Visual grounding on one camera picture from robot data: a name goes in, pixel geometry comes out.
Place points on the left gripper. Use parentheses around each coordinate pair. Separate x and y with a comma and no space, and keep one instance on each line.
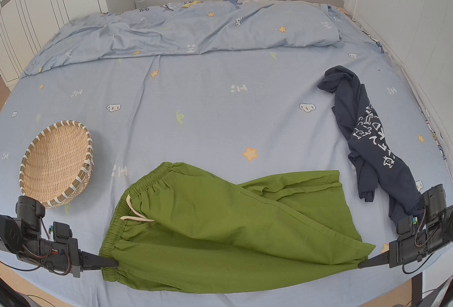
(63,258)

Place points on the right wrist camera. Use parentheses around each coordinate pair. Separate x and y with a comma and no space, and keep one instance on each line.
(406,226)

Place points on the dark blue garment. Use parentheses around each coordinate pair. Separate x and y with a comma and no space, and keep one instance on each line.
(371,153)

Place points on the green shorts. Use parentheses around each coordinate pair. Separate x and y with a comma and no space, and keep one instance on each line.
(230,224)

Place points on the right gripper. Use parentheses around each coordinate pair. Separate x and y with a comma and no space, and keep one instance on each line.
(407,250)

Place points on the round woven basket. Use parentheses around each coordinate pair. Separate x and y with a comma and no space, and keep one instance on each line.
(53,164)

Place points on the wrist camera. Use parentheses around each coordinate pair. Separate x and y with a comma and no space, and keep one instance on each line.
(60,230)
(406,226)

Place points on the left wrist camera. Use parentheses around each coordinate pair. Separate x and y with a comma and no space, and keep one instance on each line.
(60,230)

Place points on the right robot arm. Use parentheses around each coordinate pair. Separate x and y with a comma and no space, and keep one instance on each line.
(439,227)

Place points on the pale blue quilt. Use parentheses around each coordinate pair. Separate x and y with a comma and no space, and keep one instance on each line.
(212,29)

